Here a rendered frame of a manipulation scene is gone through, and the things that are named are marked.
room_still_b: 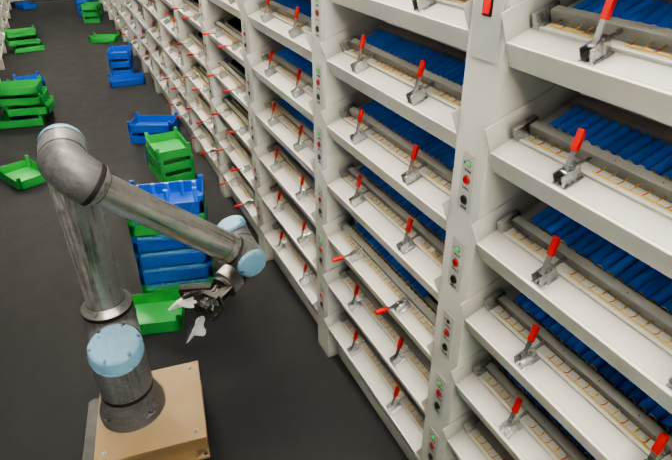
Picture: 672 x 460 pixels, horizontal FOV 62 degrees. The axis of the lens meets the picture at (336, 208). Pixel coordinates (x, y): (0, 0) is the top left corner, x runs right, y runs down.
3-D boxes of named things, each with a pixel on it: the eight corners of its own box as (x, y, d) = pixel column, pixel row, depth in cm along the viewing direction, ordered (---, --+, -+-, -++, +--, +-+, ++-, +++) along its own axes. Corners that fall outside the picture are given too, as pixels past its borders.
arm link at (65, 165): (54, 149, 126) (276, 257, 167) (52, 129, 135) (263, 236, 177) (27, 190, 127) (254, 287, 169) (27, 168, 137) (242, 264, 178)
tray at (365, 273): (435, 367, 140) (426, 345, 134) (331, 246, 187) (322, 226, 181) (499, 323, 143) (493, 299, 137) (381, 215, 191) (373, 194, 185)
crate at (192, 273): (141, 285, 237) (137, 270, 233) (145, 258, 254) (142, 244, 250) (213, 276, 242) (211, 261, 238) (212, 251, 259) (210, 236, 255)
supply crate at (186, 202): (127, 220, 221) (123, 202, 217) (132, 196, 238) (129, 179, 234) (204, 212, 226) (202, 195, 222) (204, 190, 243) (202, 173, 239)
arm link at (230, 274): (219, 261, 183) (227, 282, 188) (209, 271, 180) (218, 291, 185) (239, 269, 178) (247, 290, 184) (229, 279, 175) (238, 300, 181)
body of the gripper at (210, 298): (205, 307, 168) (232, 280, 175) (186, 298, 172) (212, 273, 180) (213, 324, 173) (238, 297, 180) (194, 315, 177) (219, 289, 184)
